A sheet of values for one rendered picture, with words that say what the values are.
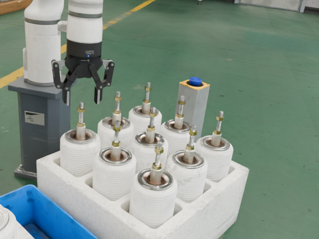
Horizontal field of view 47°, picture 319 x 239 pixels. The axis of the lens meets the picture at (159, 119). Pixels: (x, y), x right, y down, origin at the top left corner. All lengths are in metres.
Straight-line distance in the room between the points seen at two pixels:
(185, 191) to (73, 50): 0.39
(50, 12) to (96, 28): 0.26
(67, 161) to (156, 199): 0.26
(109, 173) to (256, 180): 0.65
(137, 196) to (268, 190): 0.63
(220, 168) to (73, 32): 0.47
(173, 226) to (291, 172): 0.74
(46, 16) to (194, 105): 0.49
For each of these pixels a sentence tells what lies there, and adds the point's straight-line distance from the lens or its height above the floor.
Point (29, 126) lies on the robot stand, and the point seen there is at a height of 0.18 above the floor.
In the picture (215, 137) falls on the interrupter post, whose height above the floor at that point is 0.27.
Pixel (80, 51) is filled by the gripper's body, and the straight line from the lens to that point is 0.80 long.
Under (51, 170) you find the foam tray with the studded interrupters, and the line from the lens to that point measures 0.92.
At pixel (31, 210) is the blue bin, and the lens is 1.02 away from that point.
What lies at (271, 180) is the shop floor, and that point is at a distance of 1.34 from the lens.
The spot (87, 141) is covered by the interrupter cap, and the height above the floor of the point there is 0.25.
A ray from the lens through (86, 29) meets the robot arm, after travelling 0.79.
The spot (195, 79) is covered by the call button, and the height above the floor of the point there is 0.33.
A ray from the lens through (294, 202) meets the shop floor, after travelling 1.28.
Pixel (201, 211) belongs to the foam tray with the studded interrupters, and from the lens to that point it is 0.85.
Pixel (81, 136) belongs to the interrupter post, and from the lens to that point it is 0.90.
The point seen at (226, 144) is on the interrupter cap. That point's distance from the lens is 0.95.
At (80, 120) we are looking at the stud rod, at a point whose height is 0.30.
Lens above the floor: 0.70
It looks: 26 degrees down
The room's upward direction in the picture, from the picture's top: 7 degrees clockwise
